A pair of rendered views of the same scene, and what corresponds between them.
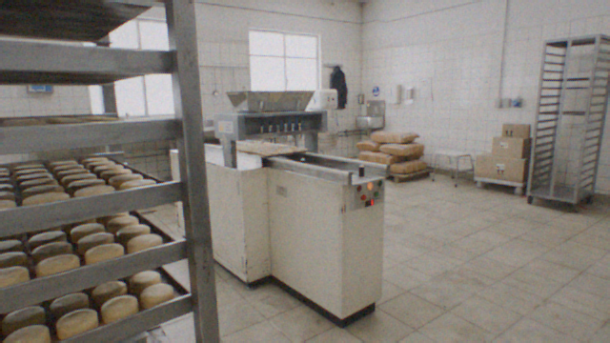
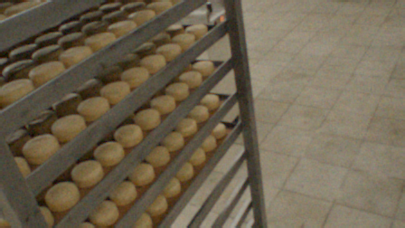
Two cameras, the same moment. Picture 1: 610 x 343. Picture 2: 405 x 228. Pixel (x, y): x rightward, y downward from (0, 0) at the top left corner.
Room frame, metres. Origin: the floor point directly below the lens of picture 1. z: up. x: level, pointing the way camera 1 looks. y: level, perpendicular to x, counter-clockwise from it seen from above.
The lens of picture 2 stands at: (-0.29, 0.50, 1.51)
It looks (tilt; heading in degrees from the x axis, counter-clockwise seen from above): 30 degrees down; 343
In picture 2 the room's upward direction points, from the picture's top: 11 degrees counter-clockwise
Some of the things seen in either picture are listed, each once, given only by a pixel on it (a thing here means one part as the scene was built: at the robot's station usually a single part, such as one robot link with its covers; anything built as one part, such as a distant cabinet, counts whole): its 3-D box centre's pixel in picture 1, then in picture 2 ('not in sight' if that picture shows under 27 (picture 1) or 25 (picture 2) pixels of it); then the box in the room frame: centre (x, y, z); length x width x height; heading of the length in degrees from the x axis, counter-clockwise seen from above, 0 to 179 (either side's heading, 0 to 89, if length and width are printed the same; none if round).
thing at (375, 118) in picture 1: (373, 115); not in sight; (6.85, -1.31, 0.93); 0.99 x 0.38 x 1.09; 36
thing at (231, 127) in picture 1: (273, 136); not in sight; (2.56, 0.20, 1.01); 0.72 x 0.33 x 0.34; 128
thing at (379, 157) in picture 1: (380, 156); not in sight; (5.83, -1.25, 0.32); 0.72 x 0.42 x 0.17; 40
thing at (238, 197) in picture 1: (243, 204); not in sight; (2.94, 0.49, 0.42); 1.28 x 0.72 x 0.84; 38
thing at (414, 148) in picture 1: (403, 148); not in sight; (5.72, -1.58, 0.47); 0.72 x 0.42 x 0.17; 131
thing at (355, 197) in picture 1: (367, 192); (220, 25); (1.88, -0.34, 0.77); 0.24 x 0.04 x 0.14; 128
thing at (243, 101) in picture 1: (272, 101); not in sight; (2.56, 0.20, 1.25); 0.56 x 0.29 x 0.14; 128
